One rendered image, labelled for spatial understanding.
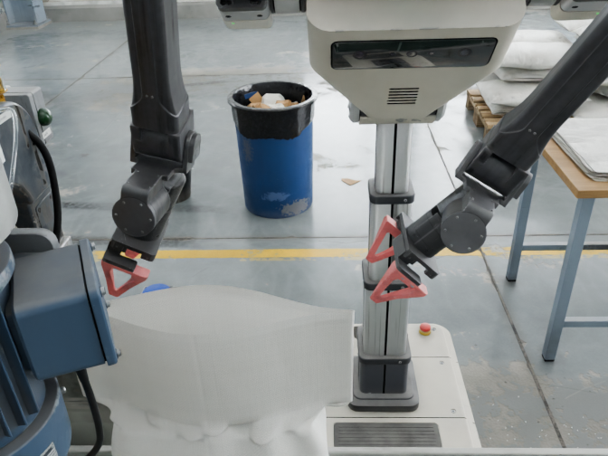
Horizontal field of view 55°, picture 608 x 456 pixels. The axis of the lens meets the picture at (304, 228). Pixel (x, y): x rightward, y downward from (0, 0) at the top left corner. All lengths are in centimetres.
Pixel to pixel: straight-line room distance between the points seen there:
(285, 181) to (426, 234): 233
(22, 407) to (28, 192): 47
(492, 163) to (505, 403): 154
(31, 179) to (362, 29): 60
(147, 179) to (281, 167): 235
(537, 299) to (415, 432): 119
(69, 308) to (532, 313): 231
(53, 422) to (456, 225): 51
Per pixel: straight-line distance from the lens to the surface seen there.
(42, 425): 63
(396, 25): 107
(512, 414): 223
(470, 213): 75
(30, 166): 102
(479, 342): 247
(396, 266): 81
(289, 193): 318
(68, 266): 58
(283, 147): 304
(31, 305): 55
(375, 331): 165
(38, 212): 104
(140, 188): 75
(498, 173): 81
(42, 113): 105
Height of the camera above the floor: 160
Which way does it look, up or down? 31 degrees down
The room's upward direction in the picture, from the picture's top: 2 degrees counter-clockwise
